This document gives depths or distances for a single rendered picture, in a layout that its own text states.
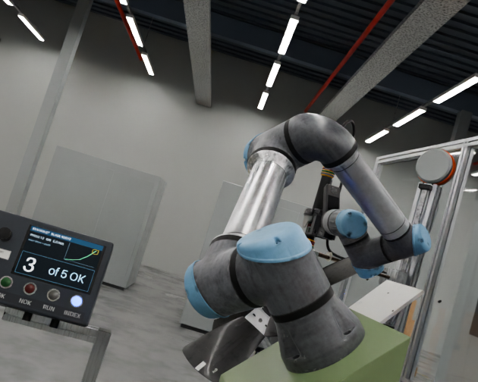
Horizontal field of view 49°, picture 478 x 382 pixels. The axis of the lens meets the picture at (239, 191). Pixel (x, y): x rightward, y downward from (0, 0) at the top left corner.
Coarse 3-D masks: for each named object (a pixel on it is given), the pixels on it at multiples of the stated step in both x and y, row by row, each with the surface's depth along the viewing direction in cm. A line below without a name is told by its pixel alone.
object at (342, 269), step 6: (348, 258) 164; (336, 264) 166; (342, 264) 168; (348, 264) 169; (324, 270) 168; (330, 270) 170; (336, 270) 171; (342, 270) 172; (348, 270) 174; (354, 270) 175; (330, 276) 173; (336, 276) 174; (342, 276) 176; (348, 276) 177; (330, 282) 176; (336, 282) 177
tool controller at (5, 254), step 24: (0, 216) 114; (0, 240) 113; (24, 240) 114; (48, 240) 115; (72, 240) 116; (96, 240) 118; (0, 264) 111; (48, 264) 114; (72, 264) 115; (96, 264) 116; (0, 288) 110; (48, 288) 113; (72, 288) 114; (96, 288) 115; (24, 312) 116; (48, 312) 111; (72, 312) 112
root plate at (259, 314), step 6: (252, 312) 173; (258, 312) 173; (264, 312) 173; (246, 318) 172; (252, 318) 172; (258, 318) 172; (264, 318) 172; (258, 324) 170; (264, 324) 170; (264, 330) 169
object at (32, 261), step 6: (24, 252) 113; (30, 252) 114; (24, 258) 113; (30, 258) 113; (36, 258) 113; (42, 258) 114; (18, 264) 112; (24, 264) 113; (30, 264) 113; (36, 264) 113; (18, 270) 112; (24, 270) 112; (30, 270) 113; (36, 270) 113; (30, 276) 112; (36, 276) 112
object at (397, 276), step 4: (384, 268) 211; (388, 268) 210; (388, 272) 209; (392, 272) 208; (396, 272) 207; (400, 272) 208; (404, 272) 214; (392, 276) 208; (396, 276) 207; (400, 276) 208; (404, 276) 211; (380, 280) 211; (384, 280) 209; (392, 280) 207; (396, 280) 207; (400, 280) 209; (404, 280) 212; (404, 284) 212
